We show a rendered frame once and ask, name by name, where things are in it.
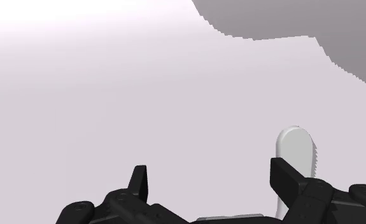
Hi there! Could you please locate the white rounded flat object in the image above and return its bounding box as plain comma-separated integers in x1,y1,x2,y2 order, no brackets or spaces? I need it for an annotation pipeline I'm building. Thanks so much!
274,125,318,220

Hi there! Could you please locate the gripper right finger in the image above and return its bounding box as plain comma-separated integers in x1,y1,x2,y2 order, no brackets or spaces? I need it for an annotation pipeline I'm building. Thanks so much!
269,157,366,224

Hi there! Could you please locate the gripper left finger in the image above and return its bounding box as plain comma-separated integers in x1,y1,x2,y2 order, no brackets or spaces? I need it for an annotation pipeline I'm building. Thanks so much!
55,165,190,224

